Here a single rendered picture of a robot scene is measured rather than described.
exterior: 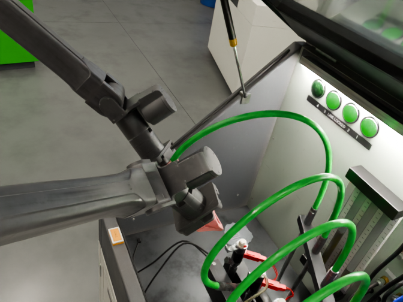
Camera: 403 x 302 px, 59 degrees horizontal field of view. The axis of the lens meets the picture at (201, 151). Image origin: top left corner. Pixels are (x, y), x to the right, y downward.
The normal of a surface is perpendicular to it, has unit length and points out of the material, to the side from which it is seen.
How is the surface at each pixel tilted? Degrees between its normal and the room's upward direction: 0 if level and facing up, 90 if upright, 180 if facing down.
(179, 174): 61
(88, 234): 0
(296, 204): 90
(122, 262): 0
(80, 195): 46
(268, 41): 90
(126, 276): 0
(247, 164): 90
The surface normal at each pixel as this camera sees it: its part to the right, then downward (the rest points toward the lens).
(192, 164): -0.32, -0.04
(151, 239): 0.16, -0.79
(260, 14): 0.20, 0.62
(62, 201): 0.83, -0.47
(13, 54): 0.55, 0.58
